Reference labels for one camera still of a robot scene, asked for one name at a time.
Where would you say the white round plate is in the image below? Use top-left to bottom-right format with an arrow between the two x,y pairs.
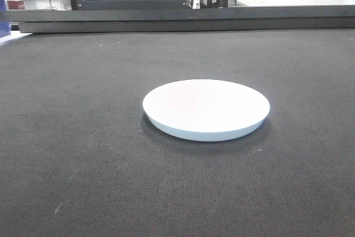
143,79 -> 270,142

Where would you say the red white box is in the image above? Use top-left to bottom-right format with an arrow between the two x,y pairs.
7,0 -> 26,10

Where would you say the blue bin far left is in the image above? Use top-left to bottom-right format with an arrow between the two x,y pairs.
0,0 -> 11,38

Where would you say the black table edge frame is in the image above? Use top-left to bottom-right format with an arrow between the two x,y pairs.
1,6 -> 354,34

